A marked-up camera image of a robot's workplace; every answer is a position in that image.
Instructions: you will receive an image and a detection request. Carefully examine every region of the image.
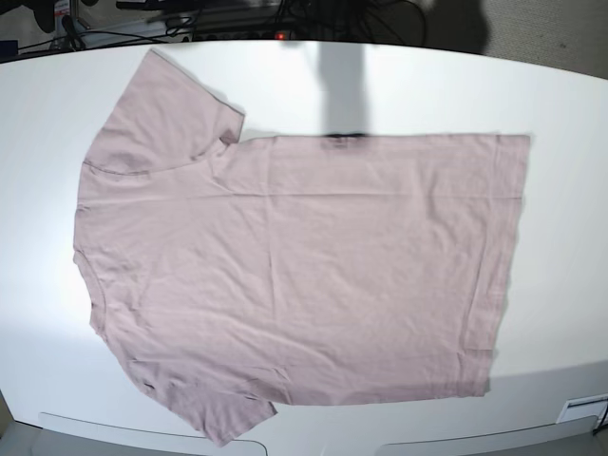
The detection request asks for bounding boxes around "pink T-shirt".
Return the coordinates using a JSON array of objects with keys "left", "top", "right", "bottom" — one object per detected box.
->
[{"left": 73, "top": 50, "right": 530, "bottom": 446}]

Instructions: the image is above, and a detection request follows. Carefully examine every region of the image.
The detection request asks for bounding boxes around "black power strip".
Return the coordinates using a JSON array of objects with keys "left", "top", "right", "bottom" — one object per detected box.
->
[{"left": 191, "top": 28, "right": 296, "bottom": 42}]

